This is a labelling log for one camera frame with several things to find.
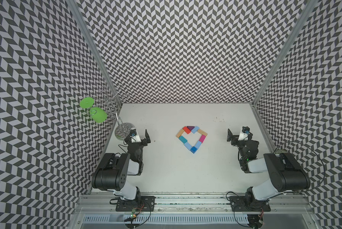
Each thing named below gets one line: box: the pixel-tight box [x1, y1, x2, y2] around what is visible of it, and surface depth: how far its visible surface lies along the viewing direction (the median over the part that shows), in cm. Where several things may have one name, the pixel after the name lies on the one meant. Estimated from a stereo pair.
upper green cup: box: [79, 96, 95, 109], surface depth 78 cm
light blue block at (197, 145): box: [194, 140, 202, 150], surface depth 96 cm
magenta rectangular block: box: [198, 134, 206, 144], surface depth 100 cm
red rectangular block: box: [182, 125, 192, 135], surface depth 104 cm
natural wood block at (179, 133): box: [175, 128, 185, 138], surface depth 102 cm
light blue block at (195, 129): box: [191, 125, 200, 135], surface depth 103 cm
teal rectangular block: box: [178, 135, 188, 144], surface depth 101 cm
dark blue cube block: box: [190, 145, 198, 154], surface depth 94 cm
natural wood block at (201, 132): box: [196, 128, 208, 137], surface depth 104 cm
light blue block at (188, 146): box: [183, 141, 193, 151], surface depth 98 cm
